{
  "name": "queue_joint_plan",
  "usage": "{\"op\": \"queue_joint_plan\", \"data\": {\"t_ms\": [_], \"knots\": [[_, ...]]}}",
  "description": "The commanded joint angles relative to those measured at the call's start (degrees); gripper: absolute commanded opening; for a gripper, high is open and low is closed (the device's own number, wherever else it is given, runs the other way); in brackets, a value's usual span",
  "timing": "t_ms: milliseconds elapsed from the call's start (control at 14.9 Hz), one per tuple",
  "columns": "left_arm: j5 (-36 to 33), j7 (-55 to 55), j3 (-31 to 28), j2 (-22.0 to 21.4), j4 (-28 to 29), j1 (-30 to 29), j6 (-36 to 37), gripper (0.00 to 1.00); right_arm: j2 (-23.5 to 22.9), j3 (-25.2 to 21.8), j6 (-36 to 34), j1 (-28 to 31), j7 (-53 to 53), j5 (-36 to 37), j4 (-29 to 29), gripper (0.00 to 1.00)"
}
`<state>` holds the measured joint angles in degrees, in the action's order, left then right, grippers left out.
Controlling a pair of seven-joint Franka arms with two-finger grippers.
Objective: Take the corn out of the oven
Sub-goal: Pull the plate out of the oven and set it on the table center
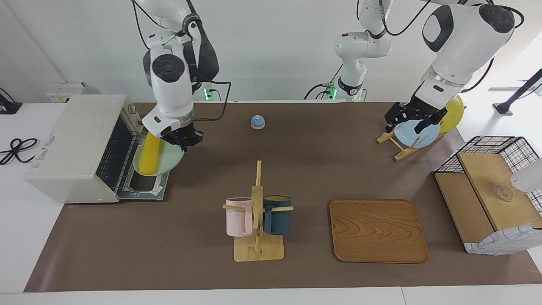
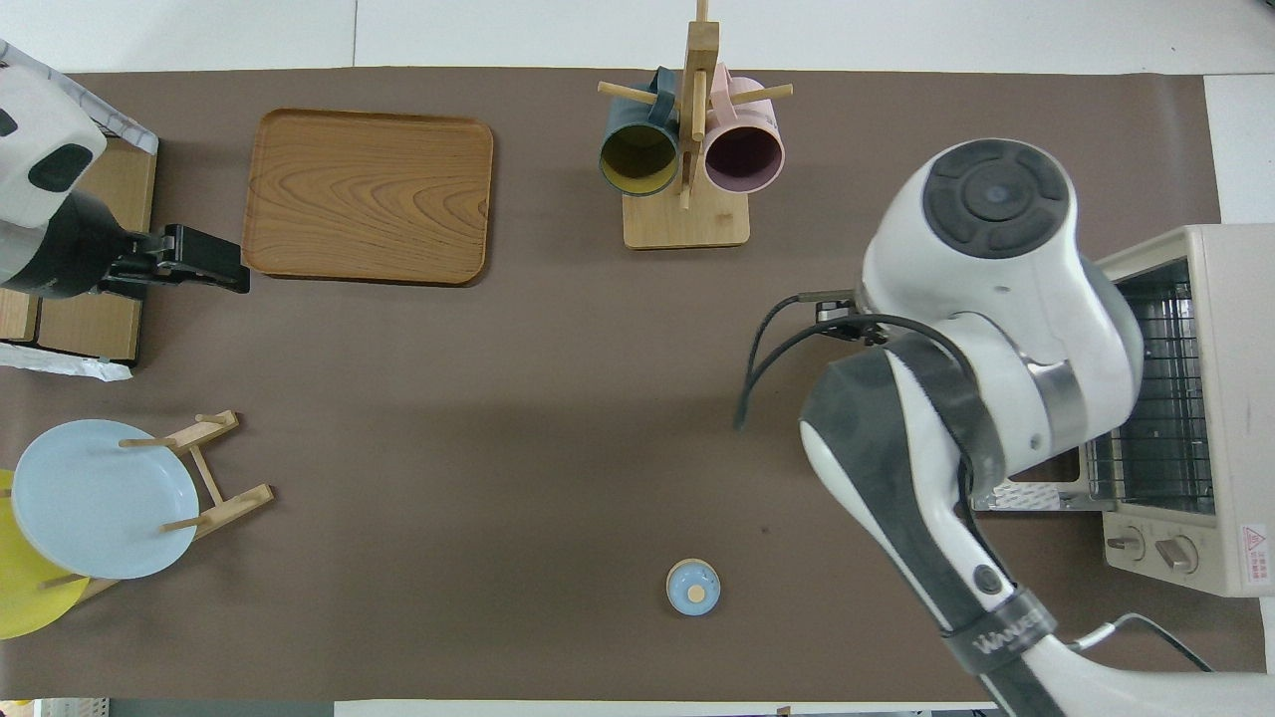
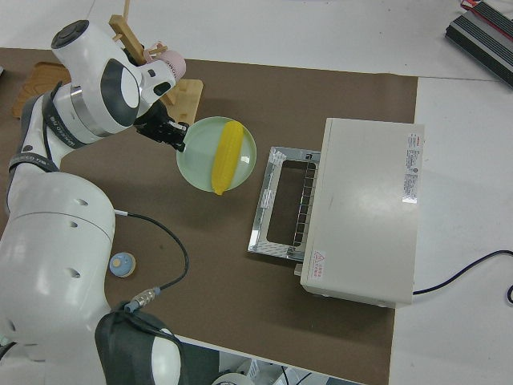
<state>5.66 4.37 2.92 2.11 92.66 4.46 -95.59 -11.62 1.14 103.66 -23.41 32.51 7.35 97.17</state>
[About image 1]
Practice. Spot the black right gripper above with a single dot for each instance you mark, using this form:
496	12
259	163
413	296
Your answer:
184	134

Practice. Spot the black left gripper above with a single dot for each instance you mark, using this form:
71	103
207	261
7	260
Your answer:
417	112

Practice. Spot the mint green plate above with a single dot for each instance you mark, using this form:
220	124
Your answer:
169	161

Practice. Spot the yellow corn cob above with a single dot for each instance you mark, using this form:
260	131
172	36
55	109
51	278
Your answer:
150	156

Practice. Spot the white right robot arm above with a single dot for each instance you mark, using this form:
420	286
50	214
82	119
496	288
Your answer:
169	84

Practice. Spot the metal oven rack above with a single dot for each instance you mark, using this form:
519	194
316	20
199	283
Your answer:
114	156

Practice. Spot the white toaster oven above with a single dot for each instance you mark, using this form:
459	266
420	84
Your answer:
72	144

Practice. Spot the light blue plate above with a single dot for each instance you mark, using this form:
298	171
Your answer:
408	135

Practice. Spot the wooden plate rack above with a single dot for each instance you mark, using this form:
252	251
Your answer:
402	153

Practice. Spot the yellow plate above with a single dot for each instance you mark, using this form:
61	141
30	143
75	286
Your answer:
455	114

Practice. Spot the blue service bell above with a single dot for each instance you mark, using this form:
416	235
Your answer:
258	123

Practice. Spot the pink mug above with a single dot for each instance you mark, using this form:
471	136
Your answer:
237	218

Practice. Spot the wooden step shelf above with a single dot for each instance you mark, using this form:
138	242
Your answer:
487	173

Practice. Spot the wooden tray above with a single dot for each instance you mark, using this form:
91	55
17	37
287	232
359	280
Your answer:
377	231

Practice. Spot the brown table mat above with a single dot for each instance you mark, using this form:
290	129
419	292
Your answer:
190	254

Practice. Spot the black stand pole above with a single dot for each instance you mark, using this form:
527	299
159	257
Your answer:
514	98

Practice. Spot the small clear glass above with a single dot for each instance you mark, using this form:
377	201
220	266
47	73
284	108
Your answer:
503	193

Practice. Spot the dark blue mug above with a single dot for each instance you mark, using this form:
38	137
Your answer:
279	218

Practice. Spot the white socket box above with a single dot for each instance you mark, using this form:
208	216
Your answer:
67	91

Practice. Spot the wooden mug tree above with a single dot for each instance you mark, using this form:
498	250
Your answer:
258	252

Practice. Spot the white rounded object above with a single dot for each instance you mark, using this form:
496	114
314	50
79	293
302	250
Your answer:
529	178

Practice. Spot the white checked cloth liner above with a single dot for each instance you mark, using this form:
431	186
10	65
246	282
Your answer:
508	243

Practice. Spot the black clamp base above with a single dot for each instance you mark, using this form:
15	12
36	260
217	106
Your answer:
8	108

